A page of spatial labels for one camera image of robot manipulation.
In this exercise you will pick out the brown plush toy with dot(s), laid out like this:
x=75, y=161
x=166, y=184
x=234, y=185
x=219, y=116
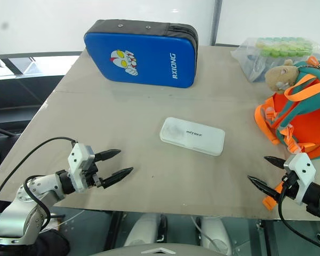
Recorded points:
x=280, y=76

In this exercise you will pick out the grey window pillar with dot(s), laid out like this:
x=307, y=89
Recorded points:
x=216, y=21

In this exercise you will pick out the orange and teal backpack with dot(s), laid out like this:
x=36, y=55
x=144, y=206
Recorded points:
x=309, y=112

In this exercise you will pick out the white plastic pencil box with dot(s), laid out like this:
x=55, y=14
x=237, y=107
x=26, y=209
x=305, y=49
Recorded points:
x=192, y=136

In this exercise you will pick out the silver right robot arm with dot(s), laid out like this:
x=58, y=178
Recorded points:
x=318, y=198

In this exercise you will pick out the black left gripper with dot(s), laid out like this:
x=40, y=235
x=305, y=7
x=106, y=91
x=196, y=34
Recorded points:
x=89, y=173

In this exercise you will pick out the dark rounded shape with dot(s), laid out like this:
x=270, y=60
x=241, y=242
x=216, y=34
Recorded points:
x=52, y=244

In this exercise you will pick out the clear bag of green pieces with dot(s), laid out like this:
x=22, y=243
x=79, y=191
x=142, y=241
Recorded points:
x=256, y=58

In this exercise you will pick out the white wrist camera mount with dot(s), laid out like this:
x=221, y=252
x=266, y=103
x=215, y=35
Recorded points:
x=77, y=162
x=304, y=170

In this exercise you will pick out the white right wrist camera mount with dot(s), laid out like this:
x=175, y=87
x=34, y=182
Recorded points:
x=304, y=170

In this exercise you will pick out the white rounded robot leg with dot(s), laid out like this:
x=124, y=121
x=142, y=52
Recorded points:
x=214, y=234
x=144, y=229

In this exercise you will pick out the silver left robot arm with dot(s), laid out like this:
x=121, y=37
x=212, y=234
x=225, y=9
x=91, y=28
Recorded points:
x=24, y=208

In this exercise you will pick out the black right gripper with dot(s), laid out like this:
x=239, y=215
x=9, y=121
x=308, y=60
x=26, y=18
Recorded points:
x=289, y=188

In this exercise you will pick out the blue padded case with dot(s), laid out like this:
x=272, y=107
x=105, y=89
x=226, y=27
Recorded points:
x=149, y=58

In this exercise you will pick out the grey robot torso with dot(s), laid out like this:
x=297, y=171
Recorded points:
x=160, y=250

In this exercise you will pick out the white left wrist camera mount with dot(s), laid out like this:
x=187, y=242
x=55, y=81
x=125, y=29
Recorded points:
x=77, y=162

